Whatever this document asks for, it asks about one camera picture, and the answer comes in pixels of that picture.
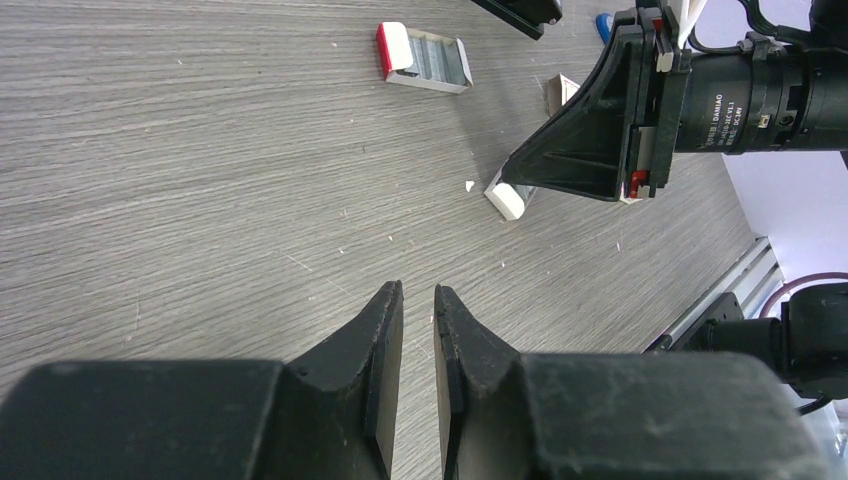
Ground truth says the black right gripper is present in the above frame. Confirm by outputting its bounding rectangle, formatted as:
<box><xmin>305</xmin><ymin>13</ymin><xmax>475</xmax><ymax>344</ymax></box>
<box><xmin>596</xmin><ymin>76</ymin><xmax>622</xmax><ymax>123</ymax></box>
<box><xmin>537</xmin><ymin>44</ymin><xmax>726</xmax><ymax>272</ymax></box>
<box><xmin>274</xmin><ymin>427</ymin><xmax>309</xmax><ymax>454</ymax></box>
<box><xmin>502</xmin><ymin>5</ymin><xmax>805</xmax><ymax>202</ymax></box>

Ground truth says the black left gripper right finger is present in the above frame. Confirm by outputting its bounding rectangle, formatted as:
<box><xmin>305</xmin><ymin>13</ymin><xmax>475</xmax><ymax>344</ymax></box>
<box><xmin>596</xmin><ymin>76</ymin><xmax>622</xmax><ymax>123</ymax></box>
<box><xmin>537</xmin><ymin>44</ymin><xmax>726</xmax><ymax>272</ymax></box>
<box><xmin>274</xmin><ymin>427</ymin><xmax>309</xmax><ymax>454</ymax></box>
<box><xmin>434</xmin><ymin>285</ymin><xmax>830</xmax><ymax>479</ymax></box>

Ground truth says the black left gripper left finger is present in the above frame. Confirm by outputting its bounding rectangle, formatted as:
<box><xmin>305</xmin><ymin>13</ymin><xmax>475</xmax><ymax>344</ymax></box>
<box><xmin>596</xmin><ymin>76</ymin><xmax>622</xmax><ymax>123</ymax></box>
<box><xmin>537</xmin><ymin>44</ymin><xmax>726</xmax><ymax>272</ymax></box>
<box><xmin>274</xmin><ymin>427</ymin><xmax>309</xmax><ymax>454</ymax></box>
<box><xmin>1</xmin><ymin>281</ymin><xmax>404</xmax><ymax>479</ymax></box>

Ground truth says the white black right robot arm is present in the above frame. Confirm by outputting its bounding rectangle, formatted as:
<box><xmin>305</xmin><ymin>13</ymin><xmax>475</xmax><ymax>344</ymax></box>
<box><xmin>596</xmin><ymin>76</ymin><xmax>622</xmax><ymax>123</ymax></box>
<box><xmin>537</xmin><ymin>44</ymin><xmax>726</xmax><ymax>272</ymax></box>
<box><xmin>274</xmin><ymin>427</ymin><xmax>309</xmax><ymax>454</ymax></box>
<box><xmin>500</xmin><ymin>1</ymin><xmax>847</xmax><ymax>287</ymax></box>

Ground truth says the blue stapler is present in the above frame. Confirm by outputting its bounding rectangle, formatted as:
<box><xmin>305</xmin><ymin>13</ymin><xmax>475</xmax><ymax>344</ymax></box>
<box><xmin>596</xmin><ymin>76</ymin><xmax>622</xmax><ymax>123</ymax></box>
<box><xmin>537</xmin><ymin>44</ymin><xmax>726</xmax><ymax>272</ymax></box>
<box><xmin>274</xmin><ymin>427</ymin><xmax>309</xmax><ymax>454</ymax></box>
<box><xmin>595</xmin><ymin>13</ymin><xmax>614</xmax><ymax>44</ymax></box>

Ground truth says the red staple box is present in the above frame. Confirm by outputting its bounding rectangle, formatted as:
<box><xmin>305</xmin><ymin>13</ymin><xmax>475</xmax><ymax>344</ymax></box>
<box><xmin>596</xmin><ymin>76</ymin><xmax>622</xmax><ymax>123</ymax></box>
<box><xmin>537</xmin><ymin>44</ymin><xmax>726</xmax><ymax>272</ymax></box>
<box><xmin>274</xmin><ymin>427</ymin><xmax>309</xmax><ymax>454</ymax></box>
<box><xmin>619</xmin><ymin>192</ymin><xmax>642</xmax><ymax>205</ymax></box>

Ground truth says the white staple box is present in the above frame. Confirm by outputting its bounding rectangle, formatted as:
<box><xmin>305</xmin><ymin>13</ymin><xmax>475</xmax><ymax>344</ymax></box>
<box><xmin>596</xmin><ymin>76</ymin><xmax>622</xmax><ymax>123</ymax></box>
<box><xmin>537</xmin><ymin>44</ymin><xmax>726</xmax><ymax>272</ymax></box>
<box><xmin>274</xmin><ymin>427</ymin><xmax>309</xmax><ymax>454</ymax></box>
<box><xmin>546</xmin><ymin>73</ymin><xmax>580</xmax><ymax>117</ymax></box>

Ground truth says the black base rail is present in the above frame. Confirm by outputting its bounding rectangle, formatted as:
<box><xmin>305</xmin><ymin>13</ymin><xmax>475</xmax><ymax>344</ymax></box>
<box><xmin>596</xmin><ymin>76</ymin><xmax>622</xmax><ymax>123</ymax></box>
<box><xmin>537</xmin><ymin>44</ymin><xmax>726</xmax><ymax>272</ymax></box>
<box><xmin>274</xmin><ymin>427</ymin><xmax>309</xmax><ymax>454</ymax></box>
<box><xmin>644</xmin><ymin>292</ymin><xmax>744</xmax><ymax>353</ymax></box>

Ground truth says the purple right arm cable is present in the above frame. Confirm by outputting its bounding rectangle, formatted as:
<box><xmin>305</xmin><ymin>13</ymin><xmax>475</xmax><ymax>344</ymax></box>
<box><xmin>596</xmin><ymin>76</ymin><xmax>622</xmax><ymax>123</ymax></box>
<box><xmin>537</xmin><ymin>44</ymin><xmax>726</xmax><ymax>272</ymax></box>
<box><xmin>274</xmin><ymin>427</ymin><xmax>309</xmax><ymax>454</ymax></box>
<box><xmin>758</xmin><ymin>271</ymin><xmax>848</xmax><ymax>319</ymax></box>

